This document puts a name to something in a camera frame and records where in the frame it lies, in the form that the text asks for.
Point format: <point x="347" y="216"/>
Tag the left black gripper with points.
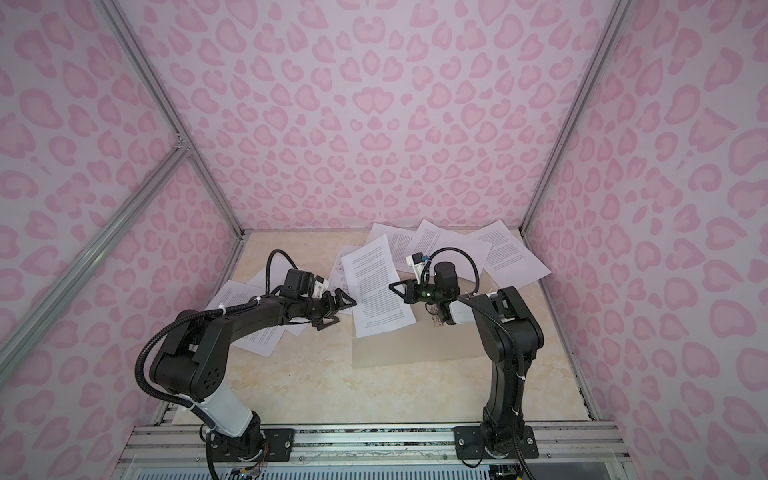
<point x="339" y="301"/>

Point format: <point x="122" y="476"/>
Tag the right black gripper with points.
<point x="407" y="298"/>

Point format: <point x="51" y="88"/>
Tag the large text sheet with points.
<point x="369" y="271"/>

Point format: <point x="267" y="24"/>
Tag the beige paper folder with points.
<point x="390" y="332"/>

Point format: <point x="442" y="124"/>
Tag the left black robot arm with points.
<point x="185" y="362"/>

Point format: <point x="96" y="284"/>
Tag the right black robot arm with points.
<point x="510" y="336"/>

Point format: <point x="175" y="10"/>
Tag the diagram sheet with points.
<point x="337" y="277"/>

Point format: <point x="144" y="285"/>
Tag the text sheet centre back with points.
<point x="398" y="240"/>

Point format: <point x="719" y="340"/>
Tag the text sheet back overlapping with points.
<point x="429" y="238"/>

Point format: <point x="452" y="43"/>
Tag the text sheet far left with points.
<point x="256" y="318"/>

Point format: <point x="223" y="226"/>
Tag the text sheet back right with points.
<point x="509" y="262"/>

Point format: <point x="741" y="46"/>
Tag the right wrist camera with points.
<point x="419" y="263"/>

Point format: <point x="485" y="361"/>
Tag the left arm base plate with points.
<point x="273" y="444"/>

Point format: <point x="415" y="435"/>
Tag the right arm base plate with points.
<point x="475" y="441"/>

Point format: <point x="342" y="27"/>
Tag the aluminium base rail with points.
<point x="568" y="450"/>

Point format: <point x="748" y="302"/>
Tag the left corner aluminium post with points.
<point x="130" y="43"/>

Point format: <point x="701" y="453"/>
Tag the corner aluminium post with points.
<point x="619" y="17"/>
<point x="130" y="43"/>

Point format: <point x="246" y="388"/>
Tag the diagonal aluminium frame bar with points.
<point x="39" y="319"/>

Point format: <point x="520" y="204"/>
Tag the right corner aluminium post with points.
<point x="619" y="17"/>

